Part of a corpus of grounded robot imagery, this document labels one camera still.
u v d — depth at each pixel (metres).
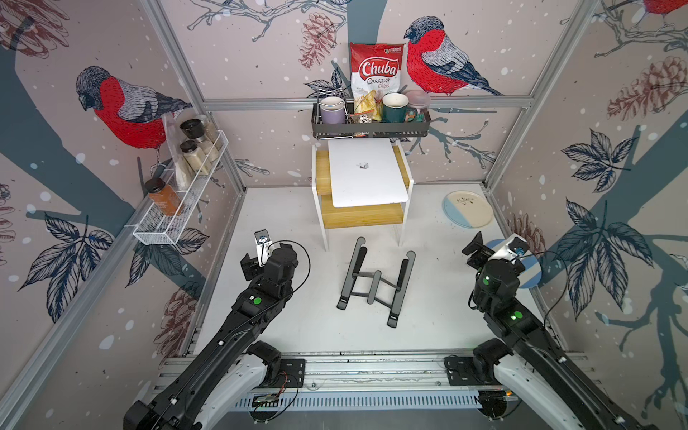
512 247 0.60
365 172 0.78
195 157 0.76
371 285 0.86
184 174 0.71
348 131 0.88
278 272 0.56
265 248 0.63
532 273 0.93
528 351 0.50
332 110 0.81
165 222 0.81
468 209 1.14
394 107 0.81
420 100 0.85
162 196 0.66
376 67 0.78
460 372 0.73
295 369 0.73
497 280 0.54
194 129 0.78
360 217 0.90
